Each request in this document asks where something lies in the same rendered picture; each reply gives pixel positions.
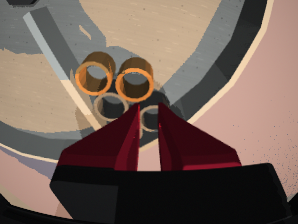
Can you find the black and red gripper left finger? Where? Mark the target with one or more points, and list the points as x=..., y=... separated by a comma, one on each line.
x=109, y=146

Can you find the bronze bushing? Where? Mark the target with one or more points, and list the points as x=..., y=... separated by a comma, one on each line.
x=128, y=91
x=89, y=84

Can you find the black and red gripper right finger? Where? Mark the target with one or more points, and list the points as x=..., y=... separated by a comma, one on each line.
x=188, y=147

